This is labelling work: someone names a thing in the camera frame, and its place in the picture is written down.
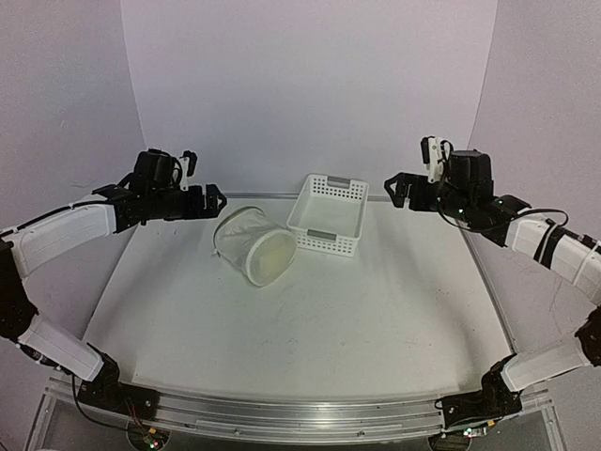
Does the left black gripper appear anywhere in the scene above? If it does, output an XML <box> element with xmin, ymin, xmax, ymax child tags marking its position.
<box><xmin>148</xmin><ymin>183</ymin><xmax>226</xmax><ymax>221</ymax></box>

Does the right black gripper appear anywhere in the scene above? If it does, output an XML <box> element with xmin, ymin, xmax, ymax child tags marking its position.
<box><xmin>385</xmin><ymin>174</ymin><xmax>473</xmax><ymax>224</ymax></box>

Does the white mesh laundry bag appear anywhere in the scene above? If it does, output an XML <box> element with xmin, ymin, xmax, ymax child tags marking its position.
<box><xmin>213</xmin><ymin>206</ymin><xmax>297</xmax><ymax>288</ymax></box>

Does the white perforated plastic basket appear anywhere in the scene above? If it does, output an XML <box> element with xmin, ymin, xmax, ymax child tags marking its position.
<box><xmin>286</xmin><ymin>174</ymin><xmax>369</xmax><ymax>257</ymax></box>

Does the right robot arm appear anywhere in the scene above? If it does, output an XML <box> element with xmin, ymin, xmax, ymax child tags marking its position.
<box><xmin>384</xmin><ymin>150</ymin><xmax>600</xmax><ymax>430</ymax></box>

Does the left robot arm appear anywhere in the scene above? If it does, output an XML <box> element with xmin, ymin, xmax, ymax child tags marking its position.
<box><xmin>1</xmin><ymin>148</ymin><xmax>227</xmax><ymax>420</ymax></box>

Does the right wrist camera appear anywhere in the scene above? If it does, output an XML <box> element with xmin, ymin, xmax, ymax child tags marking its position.
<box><xmin>420</xmin><ymin>136</ymin><xmax>454</xmax><ymax>183</ymax></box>

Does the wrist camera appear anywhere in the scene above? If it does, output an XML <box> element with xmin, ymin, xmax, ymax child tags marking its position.
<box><xmin>420</xmin><ymin>136</ymin><xmax>454</xmax><ymax>183</ymax></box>
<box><xmin>178</xmin><ymin>150</ymin><xmax>197</xmax><ymax>192</ymax></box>

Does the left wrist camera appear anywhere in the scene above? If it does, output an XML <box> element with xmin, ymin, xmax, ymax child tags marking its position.
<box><xmin>178</xmin><ymin>150</ymin><xmax>197</xmax><ymax>192</ymax></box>

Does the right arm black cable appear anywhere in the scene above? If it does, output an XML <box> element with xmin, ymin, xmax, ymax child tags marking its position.
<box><xmin>436</xmin><ymin>196</ymin><xmax>570</xmax><ymax>236</ymax></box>

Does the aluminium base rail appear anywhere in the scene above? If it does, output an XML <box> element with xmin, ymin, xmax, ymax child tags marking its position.
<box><xmin>24</xmin><ymin>373</ymin><xmax>566</xmax><ymax>450</ymax></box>

